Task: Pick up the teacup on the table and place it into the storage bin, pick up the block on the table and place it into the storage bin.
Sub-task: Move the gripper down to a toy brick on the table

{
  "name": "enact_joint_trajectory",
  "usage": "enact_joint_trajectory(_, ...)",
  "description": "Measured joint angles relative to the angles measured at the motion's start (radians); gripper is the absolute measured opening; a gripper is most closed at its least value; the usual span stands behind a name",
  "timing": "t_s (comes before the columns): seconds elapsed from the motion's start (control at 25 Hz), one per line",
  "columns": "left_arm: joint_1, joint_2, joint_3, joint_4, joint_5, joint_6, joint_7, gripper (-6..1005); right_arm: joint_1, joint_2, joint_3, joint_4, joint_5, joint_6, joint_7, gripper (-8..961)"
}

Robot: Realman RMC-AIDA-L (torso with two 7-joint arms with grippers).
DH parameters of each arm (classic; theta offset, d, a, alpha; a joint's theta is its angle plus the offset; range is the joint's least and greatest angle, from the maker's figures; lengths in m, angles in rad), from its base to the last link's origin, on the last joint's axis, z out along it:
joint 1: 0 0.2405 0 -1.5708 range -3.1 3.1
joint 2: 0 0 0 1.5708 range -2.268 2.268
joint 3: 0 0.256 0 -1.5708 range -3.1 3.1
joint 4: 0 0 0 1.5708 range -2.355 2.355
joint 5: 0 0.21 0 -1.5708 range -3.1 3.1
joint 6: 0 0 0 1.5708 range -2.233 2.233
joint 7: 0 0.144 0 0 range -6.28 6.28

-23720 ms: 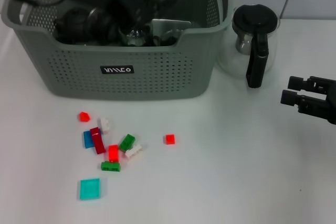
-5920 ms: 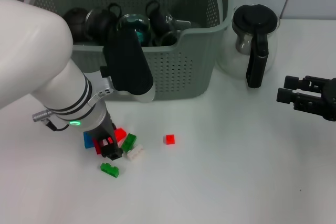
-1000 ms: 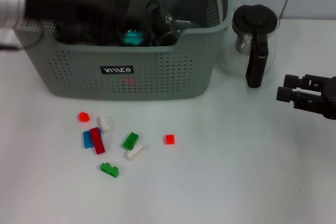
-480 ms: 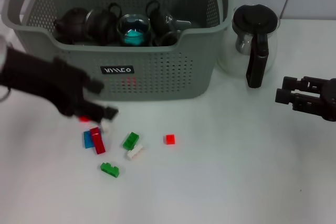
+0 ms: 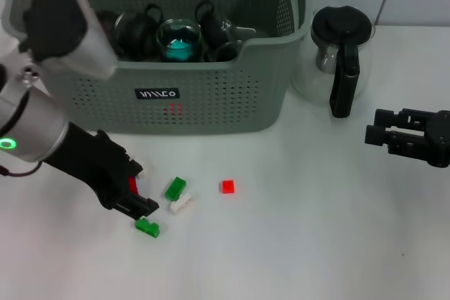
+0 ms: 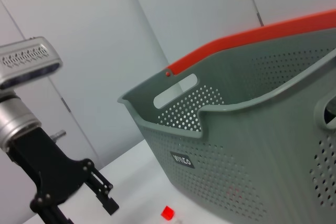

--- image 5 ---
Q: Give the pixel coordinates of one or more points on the dark red toy brick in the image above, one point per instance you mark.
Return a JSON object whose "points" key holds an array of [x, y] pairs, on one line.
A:
{"points": [[133, 184]]}

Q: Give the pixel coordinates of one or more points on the black clay teapot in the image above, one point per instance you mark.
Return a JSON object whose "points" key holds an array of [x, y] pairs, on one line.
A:
{"points": [[105, 19]]}

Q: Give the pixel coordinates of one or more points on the small red toy brick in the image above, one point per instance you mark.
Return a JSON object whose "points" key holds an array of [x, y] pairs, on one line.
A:
{"points": [[228, 187]]}

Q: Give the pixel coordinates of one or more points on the glass carafe black lid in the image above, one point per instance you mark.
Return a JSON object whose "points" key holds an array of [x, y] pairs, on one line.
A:
{"points": [[344, 26]]}

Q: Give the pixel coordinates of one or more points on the green toy brick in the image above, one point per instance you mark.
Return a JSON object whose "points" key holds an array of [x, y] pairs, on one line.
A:
{"points": [[147, 226], [175, 188]]}

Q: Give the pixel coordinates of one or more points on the teal square toy plate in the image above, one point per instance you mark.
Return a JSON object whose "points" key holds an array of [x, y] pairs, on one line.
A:
{"points": [[177, 50]]}

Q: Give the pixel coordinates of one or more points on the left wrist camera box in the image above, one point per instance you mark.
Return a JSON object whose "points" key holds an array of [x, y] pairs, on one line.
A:
{"points": [[63, 26]]}

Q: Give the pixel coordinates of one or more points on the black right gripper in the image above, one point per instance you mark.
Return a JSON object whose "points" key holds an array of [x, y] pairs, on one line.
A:
{"points": [[439, 138]]}

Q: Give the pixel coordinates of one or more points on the glass teacup black sleeve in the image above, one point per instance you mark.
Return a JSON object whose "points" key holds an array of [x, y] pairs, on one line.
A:
{"points": [[179, 29], [225, 52], [135, 33], [214, 26]]}

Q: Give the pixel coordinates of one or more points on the grey perforated storage bin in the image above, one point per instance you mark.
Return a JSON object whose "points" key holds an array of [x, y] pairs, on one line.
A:
{"points": [[228, 103]]}

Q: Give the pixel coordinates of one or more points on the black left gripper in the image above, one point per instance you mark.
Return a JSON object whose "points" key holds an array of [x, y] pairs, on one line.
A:
{"points": [[95, 163]]}

